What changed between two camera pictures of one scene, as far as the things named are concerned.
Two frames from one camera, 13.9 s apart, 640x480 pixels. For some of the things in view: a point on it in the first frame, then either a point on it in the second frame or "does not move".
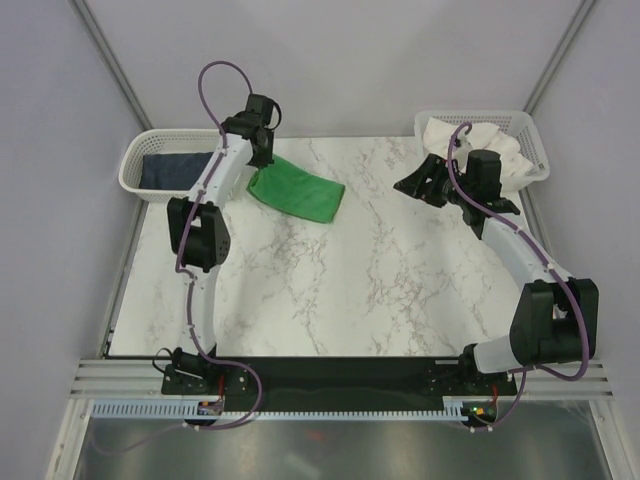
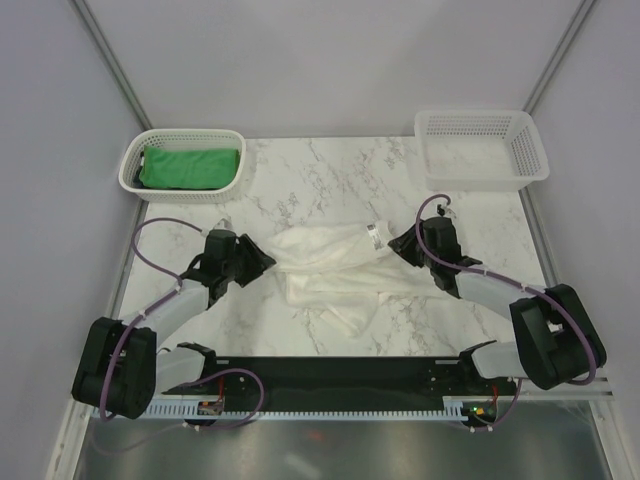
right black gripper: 433,168 to 404,243
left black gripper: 267,159 to 257,262
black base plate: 249,382 does not move
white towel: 478,139 to 344,270
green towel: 296,190 to 178,168
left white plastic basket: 139,143 does not move
